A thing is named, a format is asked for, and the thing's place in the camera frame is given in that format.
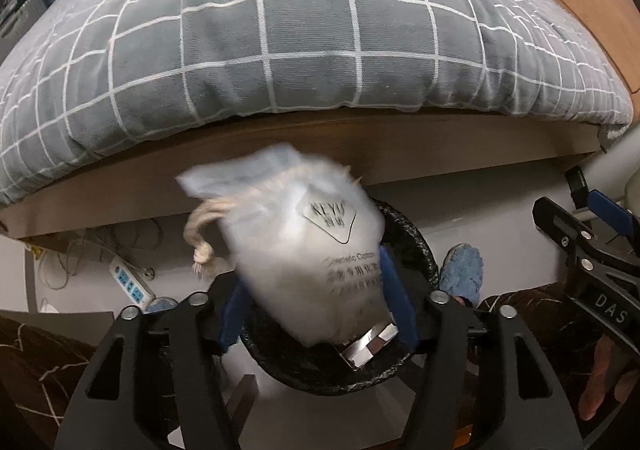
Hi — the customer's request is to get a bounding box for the white cotton pad pouch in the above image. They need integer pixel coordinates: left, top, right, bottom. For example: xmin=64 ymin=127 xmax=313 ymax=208
xmin=177 ymin=144 xmax=390 ymax=346

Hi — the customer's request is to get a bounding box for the dark brown cookie box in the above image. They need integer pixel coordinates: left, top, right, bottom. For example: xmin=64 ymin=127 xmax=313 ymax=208
xmin=341 ymin=322 xmax=398 ymax=370

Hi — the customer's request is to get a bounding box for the black trash bin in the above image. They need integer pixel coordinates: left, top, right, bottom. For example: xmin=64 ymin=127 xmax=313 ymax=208
xmin=240 ymin=199 xmax=438 ymax=396

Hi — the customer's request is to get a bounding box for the person's right hand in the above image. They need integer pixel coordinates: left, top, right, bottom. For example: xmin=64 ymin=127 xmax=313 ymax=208
xmin=578 ymin=335 xmax=639 ymax=421

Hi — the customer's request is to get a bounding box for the blue slipper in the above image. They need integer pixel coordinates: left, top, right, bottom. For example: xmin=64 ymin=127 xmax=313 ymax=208
xmin=438 ymin=244 xmax=484 ymax=307

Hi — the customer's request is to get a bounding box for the white power strip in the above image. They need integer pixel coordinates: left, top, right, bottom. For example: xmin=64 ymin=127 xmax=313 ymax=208
xmin=108 ymin=256 xmax=156 ymax=311

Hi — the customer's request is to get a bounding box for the grey checked bed sheet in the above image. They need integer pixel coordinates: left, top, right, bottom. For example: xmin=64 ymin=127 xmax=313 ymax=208
xmin=1 ymin=0 xmax=634 ymax=206

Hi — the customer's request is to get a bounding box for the grey suitcase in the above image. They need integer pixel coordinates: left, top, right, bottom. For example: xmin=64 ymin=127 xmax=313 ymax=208
xmin=0 ymin=0 xmax=47 ymax=62

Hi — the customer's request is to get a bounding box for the wooden bed frame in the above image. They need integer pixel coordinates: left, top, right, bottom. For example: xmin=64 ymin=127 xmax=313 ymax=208
xmin=1 ymin=110 xmax=599 ymax=239

